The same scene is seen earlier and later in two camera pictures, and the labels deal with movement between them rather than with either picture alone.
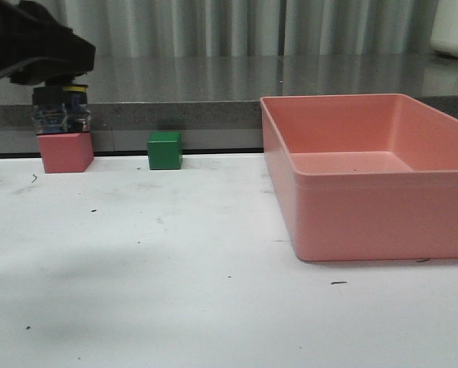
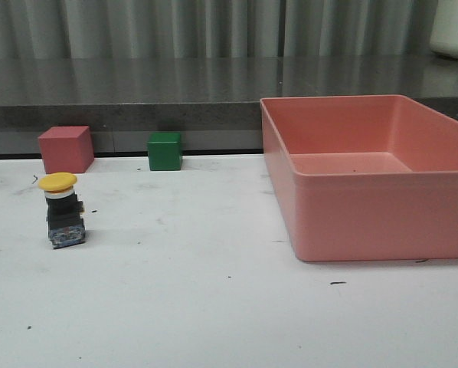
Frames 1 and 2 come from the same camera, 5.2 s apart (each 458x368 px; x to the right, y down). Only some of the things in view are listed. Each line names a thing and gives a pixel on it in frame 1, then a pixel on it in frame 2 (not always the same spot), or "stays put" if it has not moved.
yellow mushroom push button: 61,109 to 66,225
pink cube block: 67,152 stays put
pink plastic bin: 377,176 stays put
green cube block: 165,150 stays put
